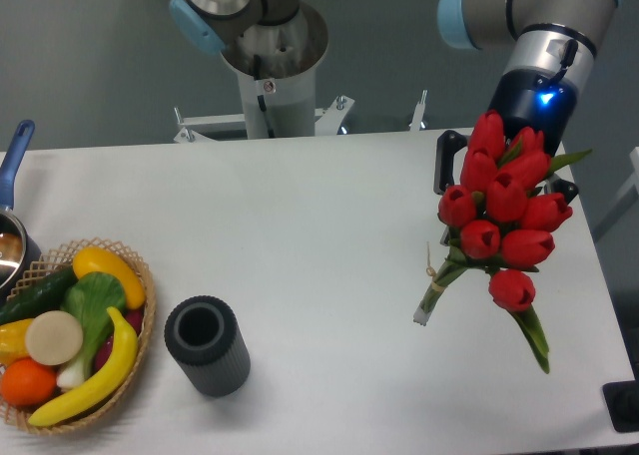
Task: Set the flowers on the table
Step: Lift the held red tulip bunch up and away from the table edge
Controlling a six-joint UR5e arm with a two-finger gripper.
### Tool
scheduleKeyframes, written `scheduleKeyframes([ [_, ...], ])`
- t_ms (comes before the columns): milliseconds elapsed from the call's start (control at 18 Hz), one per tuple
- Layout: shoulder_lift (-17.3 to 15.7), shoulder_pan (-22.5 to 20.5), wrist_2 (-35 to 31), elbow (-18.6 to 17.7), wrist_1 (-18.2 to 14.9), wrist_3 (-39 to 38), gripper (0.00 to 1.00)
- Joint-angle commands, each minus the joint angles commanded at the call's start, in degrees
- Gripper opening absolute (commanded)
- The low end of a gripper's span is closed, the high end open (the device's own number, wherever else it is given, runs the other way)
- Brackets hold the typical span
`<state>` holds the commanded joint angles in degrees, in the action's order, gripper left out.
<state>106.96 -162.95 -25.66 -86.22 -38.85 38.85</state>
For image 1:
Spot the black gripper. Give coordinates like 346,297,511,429
433,69,579,205

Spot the red tulip bouquet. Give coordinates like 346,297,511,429
413,110,587,373

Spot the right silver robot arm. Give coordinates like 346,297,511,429
437,0,622,155

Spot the black device at edge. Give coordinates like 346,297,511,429
602,380,638,433

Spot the dark grey ribbed vase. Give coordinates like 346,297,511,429
164,295,251,398

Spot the purple red vegetable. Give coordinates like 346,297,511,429
93,307,144,373

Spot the yellow banana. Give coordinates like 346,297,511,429
28,306,138,427

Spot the green bok choy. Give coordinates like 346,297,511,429
57,271,126,392

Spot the woven wicker basket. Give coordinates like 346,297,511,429
1,237,157,435

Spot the green cucumber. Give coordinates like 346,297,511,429
1,266,78,325

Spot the beige round disc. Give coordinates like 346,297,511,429
25,310,84,366

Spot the yellow bell pepper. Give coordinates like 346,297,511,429
0,318,34,366

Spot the orange fruit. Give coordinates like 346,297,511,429
1,358,57,407

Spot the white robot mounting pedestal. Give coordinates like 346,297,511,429
172,50,429,144

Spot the blue handled saucepan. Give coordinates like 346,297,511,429
1,120,41,304

